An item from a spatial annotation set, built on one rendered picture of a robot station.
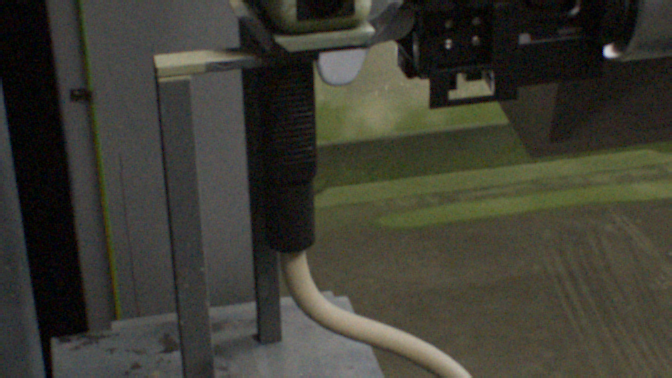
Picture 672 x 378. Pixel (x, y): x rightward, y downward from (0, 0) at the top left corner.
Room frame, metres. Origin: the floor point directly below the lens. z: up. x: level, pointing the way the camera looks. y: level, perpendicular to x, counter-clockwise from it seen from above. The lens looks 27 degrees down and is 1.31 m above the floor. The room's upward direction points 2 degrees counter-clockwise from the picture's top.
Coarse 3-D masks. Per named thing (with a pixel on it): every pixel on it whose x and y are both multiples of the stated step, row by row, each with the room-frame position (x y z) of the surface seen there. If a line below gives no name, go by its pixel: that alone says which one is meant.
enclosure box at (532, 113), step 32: (608, 64) 2.03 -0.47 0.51; (640, 64) 2.03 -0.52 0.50; (544, 96) 1.75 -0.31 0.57; (576, 96) 1.94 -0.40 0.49; (608, 96) 1.94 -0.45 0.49; (640, 96) 1.94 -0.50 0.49; (544, 128) 1.76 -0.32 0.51; (576, 128) 1.85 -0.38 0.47; (608, 128) 1.85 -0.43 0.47; (640, 128) 1.85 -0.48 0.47
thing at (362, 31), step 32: (256, 0) 0.62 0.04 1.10; (288, 0) 0.56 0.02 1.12; (352, 0) 0.57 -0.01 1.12; (288, 32) 0.57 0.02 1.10; (320, 32) 0.57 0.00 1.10; (352, 32) 0.57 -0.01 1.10; (288, 64) 0.67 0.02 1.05; (256, 96) 0.68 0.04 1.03; (288, 96) 0.67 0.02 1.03; (256, 128) 0.69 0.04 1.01; (288, 128) 0.67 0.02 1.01; (288, 160) 0.67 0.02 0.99; (288, 192) 0.67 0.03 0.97; (288, 224) 0.67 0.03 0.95
